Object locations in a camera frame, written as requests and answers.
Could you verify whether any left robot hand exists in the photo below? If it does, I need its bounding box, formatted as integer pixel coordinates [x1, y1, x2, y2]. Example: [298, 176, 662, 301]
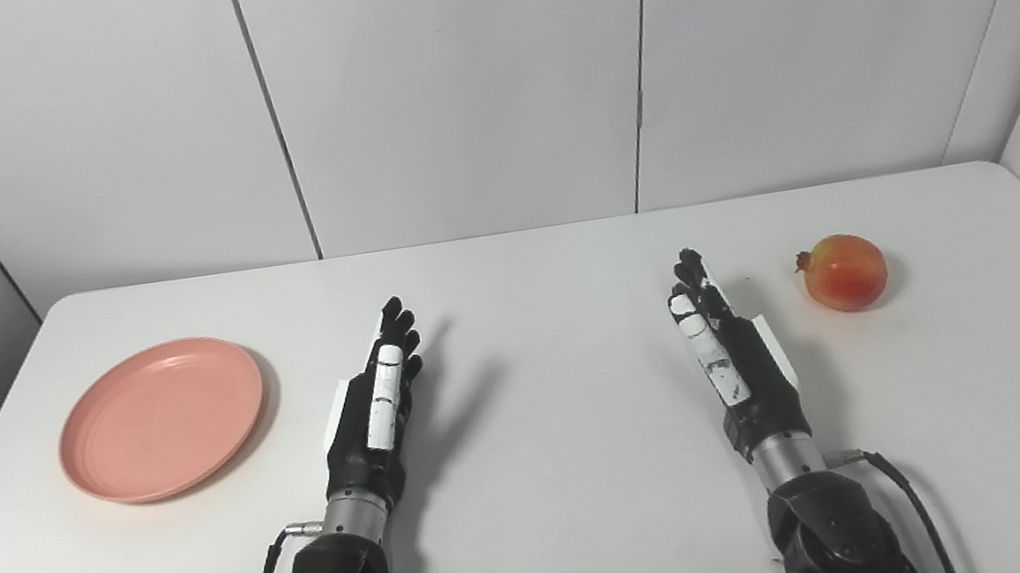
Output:
[298, 293, 446, 519]

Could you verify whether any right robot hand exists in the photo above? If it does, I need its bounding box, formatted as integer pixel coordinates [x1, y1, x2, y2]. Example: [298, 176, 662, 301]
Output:
[662, 234, 816, 473]

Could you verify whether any red yellow pomegranate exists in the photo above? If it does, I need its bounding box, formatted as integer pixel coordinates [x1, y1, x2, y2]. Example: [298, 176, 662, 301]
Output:
[792, 228, 894, 319]

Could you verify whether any pink plate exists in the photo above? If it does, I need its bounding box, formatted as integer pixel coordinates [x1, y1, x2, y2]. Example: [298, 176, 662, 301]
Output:
[44, 328, 279, 515]

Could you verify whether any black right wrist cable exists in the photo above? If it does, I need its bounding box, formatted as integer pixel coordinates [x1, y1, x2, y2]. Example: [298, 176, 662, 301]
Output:
[823, 435, 960, 573]

